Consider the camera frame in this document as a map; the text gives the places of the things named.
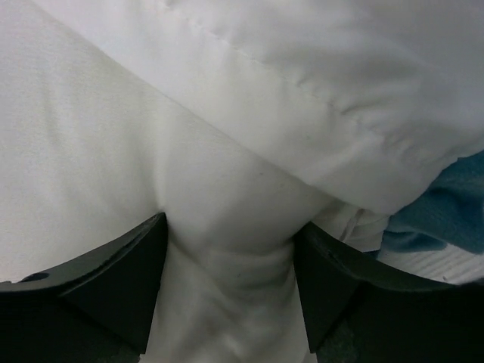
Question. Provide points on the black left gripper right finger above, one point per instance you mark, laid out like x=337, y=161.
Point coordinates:
x=357, y=309

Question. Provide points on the blue white patterned pillowcase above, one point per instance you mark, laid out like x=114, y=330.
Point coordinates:
x=378, y=104

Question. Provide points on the white pillow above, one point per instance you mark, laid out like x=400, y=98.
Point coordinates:
x=89, y=151

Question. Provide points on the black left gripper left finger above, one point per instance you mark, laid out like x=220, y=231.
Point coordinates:
x=97, y=307

